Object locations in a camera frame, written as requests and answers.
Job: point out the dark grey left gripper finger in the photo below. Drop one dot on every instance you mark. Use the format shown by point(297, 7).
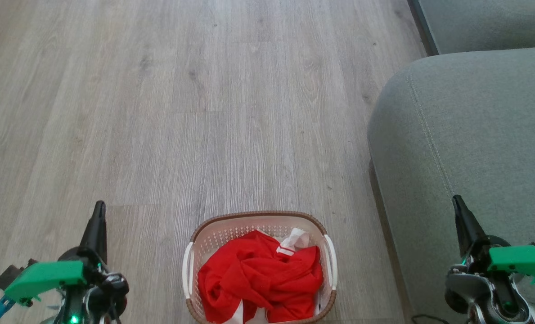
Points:
point(95, 234)

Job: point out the red jersey with white trim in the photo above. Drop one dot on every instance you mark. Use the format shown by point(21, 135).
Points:
point(258, 279)

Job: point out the beige plastic laundry basket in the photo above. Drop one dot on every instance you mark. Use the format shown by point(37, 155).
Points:
point(231, 230)

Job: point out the white and grey right robot arm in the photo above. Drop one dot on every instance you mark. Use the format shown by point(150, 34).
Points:
point(465, 288)

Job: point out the grey sofa seat cushion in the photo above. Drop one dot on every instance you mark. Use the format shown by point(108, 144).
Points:
point(487, 22)

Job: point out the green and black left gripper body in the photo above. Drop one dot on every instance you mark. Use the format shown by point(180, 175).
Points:
point(47, 276)

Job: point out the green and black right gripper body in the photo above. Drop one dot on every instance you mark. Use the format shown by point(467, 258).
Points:
point(519, 261)

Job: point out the grey fabric sofa ottoman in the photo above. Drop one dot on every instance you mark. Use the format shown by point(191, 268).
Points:
point(465, 148)

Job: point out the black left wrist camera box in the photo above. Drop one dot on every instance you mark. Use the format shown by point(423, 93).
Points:
point(11, 275)

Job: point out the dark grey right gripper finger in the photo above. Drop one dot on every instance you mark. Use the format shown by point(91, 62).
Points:
point(467, 229)

